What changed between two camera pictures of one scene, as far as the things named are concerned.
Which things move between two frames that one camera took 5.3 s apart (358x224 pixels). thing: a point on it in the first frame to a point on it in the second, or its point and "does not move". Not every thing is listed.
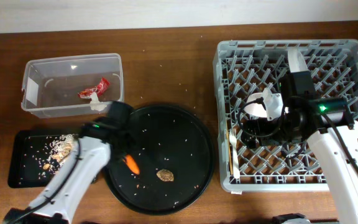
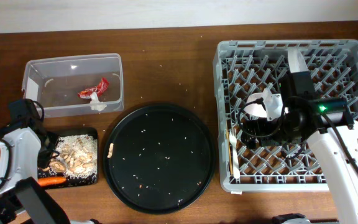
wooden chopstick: [230, 150] does not move
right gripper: [260, 124] does not move
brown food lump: [165, 175] to [58, 166]
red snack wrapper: [101, 86] does not move
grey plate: [296, 61] does not move
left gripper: [132, 143] to [43, 162]
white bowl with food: [254, 109] does not move
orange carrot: [132, 164] to [45, 181]
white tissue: [95, 104] does not move
